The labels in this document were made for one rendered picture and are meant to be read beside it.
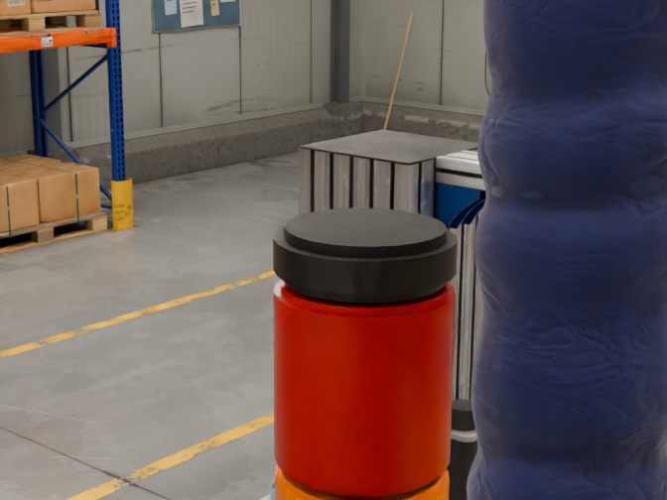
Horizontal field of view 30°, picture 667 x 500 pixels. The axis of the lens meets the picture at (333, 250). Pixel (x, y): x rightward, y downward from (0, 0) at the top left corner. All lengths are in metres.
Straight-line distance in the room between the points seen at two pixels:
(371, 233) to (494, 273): 0.97
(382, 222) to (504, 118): 0.92
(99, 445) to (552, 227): 4.96
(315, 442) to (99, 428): 5.96
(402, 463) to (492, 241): 0.96
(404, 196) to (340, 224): 1.77
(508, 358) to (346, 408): 0.98
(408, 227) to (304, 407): 0.06
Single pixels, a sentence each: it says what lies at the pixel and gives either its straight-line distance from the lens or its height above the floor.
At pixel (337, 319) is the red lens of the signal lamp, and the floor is 2.32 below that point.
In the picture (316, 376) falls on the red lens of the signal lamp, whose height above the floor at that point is 2.30.
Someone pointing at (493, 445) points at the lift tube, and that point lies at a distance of 1.36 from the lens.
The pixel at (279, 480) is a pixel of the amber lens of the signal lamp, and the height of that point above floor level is 2.27.
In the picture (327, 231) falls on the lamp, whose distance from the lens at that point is 0.33.
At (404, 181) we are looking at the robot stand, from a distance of 2.10.
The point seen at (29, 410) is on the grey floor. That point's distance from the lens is 6.57.
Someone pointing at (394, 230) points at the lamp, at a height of 2.34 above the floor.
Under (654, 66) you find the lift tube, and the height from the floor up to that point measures 2.29.
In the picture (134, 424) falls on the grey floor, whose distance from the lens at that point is 6.31.
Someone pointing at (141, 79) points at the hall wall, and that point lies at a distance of 12.03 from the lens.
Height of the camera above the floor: 2.42
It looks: 15 degrees down
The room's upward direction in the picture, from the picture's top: straight up
